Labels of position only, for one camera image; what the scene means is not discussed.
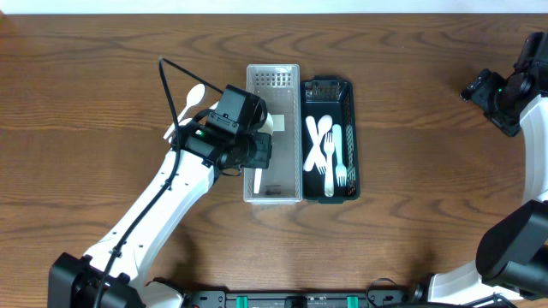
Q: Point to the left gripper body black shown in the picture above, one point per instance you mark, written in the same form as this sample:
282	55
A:
260	151

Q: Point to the mint green plastic fork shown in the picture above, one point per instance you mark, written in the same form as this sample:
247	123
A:
340	169

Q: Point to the pink-white plastic spoon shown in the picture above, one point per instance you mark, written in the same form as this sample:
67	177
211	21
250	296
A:
323	125

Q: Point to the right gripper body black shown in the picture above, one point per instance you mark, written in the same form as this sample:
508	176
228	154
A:
490	87

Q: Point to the black plastic mesh basket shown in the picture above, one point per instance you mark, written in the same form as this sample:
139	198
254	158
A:
330	95

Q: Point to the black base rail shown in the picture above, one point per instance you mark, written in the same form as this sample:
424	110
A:
299	299

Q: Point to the white plastic spoon top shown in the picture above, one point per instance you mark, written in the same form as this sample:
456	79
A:
194	97

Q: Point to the clear plastic mesh basket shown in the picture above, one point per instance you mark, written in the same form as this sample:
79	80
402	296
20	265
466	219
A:
281	183

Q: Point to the cream plastic fork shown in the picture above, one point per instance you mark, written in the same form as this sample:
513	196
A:
329	149

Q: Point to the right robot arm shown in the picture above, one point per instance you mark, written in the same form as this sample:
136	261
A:
511	260

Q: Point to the white plastic spoon bottom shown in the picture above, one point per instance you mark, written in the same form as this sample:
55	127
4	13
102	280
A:
266	128

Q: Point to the white plastic spoon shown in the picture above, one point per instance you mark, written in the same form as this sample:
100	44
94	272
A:
266	128
187	120
194	97

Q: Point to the pink-white plastic fork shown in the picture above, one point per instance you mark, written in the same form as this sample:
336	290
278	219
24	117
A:
315	156

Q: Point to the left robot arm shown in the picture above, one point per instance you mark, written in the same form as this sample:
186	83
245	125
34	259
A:
112	272

